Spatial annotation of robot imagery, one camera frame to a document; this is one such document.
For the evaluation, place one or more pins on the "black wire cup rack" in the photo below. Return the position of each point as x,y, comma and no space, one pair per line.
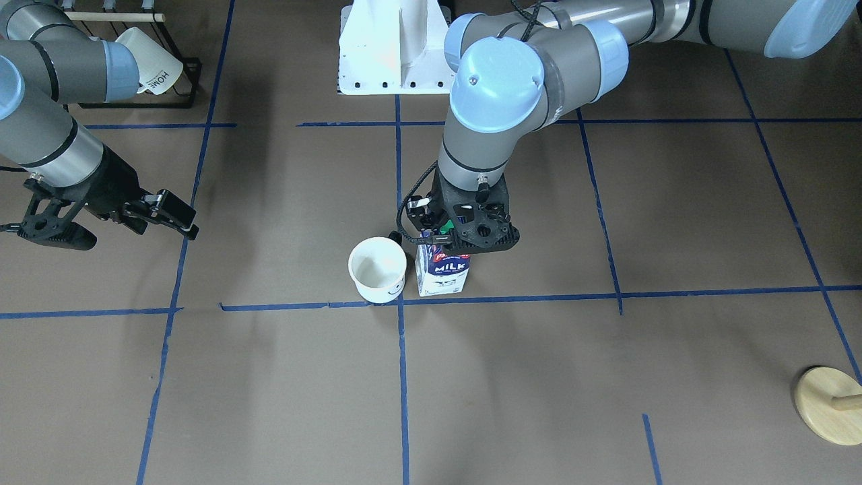
107,20

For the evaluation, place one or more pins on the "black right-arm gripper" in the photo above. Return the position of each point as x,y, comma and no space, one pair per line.
110,184

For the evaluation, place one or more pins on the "white ribbed HOME cup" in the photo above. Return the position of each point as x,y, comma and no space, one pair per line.
158,68

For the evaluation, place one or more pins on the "blue Pascual milk carton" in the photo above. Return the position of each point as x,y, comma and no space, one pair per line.
439,273

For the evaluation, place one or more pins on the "white camera pole base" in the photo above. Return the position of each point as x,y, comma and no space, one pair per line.
394,47

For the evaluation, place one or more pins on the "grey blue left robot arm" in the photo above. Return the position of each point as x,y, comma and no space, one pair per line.
518,72

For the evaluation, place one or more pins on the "wooden mug tree stand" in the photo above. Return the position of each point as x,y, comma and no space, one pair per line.
829,401

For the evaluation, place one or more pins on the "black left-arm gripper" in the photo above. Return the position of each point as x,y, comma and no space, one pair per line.
419,210

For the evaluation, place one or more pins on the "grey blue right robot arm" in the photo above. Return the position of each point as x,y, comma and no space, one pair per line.
47,62

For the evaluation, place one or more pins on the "white smiley face mug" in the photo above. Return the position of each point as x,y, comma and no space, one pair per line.
378,268

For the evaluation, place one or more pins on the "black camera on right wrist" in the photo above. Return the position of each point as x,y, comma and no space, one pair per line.
49,219

